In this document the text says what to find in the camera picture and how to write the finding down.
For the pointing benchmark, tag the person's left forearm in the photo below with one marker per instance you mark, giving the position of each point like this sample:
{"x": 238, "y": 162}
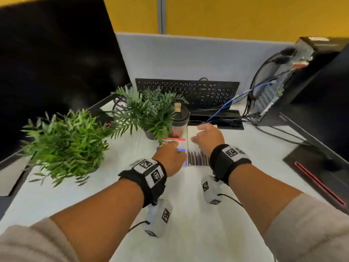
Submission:
{"x": 103, "y": 215}

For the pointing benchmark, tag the black monitor stand base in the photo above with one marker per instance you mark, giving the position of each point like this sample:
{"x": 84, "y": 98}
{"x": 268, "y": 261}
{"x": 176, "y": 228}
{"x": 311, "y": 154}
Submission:
{"x": 335, "y": 182}
{"x": 102, "y": 117}

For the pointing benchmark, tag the person's right forearm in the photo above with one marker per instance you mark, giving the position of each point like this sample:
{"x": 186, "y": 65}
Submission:
{"x": 259, "y": 193}

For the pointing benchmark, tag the black right wrist band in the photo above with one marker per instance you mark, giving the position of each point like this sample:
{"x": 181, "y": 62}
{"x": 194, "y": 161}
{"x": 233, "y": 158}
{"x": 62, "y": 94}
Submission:
{"x": 223, "y": 163}

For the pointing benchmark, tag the black monitor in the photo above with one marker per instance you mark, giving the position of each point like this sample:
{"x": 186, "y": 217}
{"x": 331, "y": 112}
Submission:
{"x": 54, "y": 65}
{"x": 327, "y": 106}

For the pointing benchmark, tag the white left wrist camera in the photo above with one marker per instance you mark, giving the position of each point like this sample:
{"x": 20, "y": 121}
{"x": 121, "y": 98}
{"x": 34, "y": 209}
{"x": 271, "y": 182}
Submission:
{"x": 159, "y": 218}

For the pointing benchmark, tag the beige right sleeve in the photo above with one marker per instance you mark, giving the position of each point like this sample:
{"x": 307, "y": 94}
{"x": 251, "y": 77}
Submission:
{"x": 308, "y": 231}

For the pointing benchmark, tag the red white clip box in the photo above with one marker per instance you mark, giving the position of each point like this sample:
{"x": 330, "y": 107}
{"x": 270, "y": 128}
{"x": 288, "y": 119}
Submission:
{"x": 181, "y": 143}

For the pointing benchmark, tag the fern potted plant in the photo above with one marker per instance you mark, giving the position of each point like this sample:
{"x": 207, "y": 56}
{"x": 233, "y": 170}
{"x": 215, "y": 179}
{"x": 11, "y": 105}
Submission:
{"x": 147, "y": 111}

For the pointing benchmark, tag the black wrist band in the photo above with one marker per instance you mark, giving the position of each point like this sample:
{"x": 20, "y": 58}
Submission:
{"x": 223, "y": 163}
{"x": 141, "y": 180}

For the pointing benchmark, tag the beige partition panel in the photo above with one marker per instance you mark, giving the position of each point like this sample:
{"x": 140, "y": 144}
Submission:
{"x": 13, "y": 177}

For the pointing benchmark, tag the black desktop computer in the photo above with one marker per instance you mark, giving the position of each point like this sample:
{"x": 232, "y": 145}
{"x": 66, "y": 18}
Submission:
{"x": 270, "y": 98}

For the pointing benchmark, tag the beige sleeve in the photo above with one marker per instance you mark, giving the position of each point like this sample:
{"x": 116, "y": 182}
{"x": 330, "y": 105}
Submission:
{"x": 32, "y": 242}
{"x": 308, "y": 231}

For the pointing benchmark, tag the coffee cup with black lid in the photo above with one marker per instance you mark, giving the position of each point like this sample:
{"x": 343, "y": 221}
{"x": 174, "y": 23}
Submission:
{"x": 180, "y": 117}

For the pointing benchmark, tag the clear pen case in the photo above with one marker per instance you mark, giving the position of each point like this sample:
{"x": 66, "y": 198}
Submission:
{"x": 197, "y": 158}

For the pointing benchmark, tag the black keyboard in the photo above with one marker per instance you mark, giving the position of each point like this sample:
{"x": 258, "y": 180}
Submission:
{"x": 191, "y": 91}

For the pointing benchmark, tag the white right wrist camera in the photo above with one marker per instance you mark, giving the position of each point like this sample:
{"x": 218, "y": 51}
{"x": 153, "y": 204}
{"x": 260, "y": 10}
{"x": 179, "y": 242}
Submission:
{"x": 211, "y": 189}

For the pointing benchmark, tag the beige left sleeve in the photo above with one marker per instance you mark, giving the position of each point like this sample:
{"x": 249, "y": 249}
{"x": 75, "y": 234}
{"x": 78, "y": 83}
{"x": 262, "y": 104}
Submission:
{"x": 32, "y": 242}

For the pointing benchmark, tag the red gold adapter plug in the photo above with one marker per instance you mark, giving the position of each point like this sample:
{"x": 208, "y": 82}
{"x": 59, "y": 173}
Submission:
{"x": 300, "y": 64}

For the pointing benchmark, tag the person's left hand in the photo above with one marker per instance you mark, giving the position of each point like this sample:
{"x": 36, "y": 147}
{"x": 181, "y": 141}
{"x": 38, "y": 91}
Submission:
{"x": 170, "y": 159}

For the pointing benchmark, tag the white table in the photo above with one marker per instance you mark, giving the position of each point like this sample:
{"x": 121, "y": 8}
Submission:
{"x": 191, "y": 229}

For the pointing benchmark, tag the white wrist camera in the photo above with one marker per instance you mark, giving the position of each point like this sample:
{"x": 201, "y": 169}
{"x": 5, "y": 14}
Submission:
{"x": 159, "y": 218}
{"x": 211, "y": 189}

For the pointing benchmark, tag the person's right hand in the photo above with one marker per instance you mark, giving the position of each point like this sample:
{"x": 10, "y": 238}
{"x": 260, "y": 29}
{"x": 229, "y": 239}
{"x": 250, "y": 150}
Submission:
{"x": 210, "y": 139}

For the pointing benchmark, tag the black left wrist band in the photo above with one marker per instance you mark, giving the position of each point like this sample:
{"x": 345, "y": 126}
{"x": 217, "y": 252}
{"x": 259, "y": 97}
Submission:
{"x": 141, "y": 180}

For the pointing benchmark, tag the bushy small-leaf potted plant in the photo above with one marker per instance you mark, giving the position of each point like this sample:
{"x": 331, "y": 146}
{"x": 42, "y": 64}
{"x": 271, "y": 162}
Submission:
{"x": 65, "y": 144}

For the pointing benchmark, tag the grey desk partition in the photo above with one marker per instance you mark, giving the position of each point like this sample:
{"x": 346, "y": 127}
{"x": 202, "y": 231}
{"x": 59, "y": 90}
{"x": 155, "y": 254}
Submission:
{"x": 191, "y": 57}

